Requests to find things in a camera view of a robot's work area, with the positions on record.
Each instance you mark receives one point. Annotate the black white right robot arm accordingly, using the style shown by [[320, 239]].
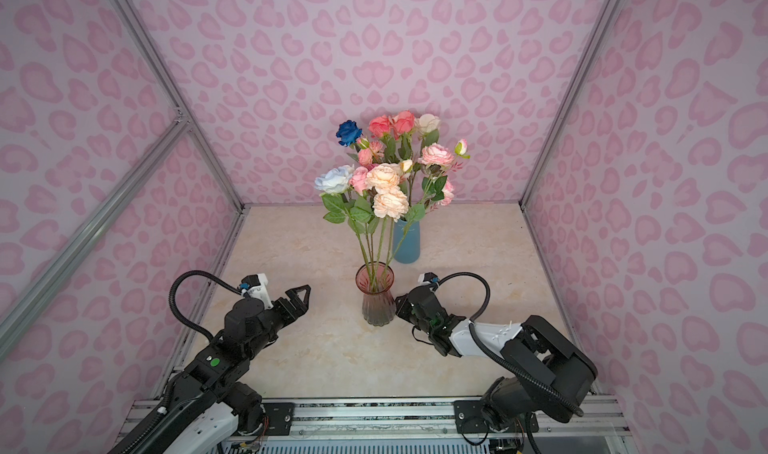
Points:
[[548, 373]]

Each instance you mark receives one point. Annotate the large cream pink rose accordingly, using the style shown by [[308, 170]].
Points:
[[388, 204]]

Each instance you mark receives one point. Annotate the aluminium frame left corner post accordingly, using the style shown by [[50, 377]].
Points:
[[131, 20]]

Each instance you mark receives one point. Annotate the magenta artificial rose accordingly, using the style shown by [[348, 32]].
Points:
[[399, 150]]

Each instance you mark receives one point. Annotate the blue artificial rose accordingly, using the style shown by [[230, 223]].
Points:
[[348, 133]]

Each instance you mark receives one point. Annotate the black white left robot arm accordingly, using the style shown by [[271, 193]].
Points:
[[207, 402]]

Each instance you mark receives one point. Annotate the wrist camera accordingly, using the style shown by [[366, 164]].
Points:
[[254, 286], [430, 280]]

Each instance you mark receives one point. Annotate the aluminium frame right corner post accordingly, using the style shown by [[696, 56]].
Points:
[[607, 16]]

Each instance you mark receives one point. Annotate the red ribbed glass vase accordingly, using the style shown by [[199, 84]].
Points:
[[375, 280]]

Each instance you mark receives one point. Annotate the light pink artificial rose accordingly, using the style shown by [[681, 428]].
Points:
[[358, 180]]

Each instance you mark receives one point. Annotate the aluminium frame corner post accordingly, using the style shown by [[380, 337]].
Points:
[[131, 20], [607, 16]]

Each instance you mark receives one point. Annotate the pink carnation spray stem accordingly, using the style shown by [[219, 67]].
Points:
[[370, 152]]

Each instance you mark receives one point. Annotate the teal ceramic vase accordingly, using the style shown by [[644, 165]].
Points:
[[406, 241]]

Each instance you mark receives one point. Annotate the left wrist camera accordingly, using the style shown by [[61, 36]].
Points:
[[254, 286]]

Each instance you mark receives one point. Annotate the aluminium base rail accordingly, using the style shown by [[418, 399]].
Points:
[[406, 425]]

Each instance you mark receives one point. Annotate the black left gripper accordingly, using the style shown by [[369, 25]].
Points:
[[290, 315]]

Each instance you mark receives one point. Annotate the aluminium frame left diagonal bar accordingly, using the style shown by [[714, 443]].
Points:
[[38, 295]]

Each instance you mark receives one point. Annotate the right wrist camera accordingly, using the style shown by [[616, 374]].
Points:
[[430, 280]]

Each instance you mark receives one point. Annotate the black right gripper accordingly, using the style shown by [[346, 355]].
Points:
[[402, 305]]

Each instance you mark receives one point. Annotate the pale blue white rose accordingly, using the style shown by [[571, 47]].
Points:
[[344, 206]]

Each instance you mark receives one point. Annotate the coral pink artificial rose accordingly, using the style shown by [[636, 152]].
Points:
[[381, 126]]

